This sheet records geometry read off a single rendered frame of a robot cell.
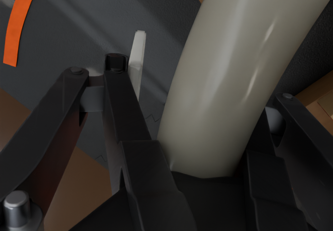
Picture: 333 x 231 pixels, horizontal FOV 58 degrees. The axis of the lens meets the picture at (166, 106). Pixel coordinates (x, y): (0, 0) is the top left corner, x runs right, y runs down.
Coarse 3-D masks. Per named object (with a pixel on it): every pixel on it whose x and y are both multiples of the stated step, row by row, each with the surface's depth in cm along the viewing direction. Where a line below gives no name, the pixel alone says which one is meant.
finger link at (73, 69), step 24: (72, 72) 14; (48, 96) 12; (72, 96) 12; (48, 120) 10; (72, 120) 12; (24, 144) 9; (48, 144) 9; (72, 144) 13; (0, 168) 8; (24, 168) 8; (48, 168) 9; (0, 192) 7; (48, 192) 10; (0, 216) 7
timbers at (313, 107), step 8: (320, 80) 105; (328, 80) 102; (312, 88) 105; (320, 88) 102; (328, 88) 99; (296, 96) 109; (304, 96) 105; (312, 96) 102; (320, 96) 100; (304, 104) 103; (312, 104) 101; (312, 112) 102; (320, 112) 102; (320, 120) 104; (328, 120) 104; (328, 128) 105
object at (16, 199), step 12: (12, 192) 7; (24, 192) 8; (12, 204) 7; (24, 204) 7; (36, 204) 8; (12, 216) 7; (24, 216) 7; (36, 216) 8; (0, 228) 7; (12, 228) 7; (24, 228) 7; (36, 228) 8
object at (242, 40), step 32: (224, 0) 7; (256, 0) 7; (288, 0) 7; (320, 0) 7; (192, 32) 8; (224, 32) 8; (256, 32) 7; (288, 32) 7; (192, 64) 8; (224, 64) 8; (256, 64) 8; (192, 96) 8; (224, 96) 8; (256, 96) 8; (160, 128) 10; (192, 128) 9; (224, 128) 8; (192, 160) 9; (224, 160) 9
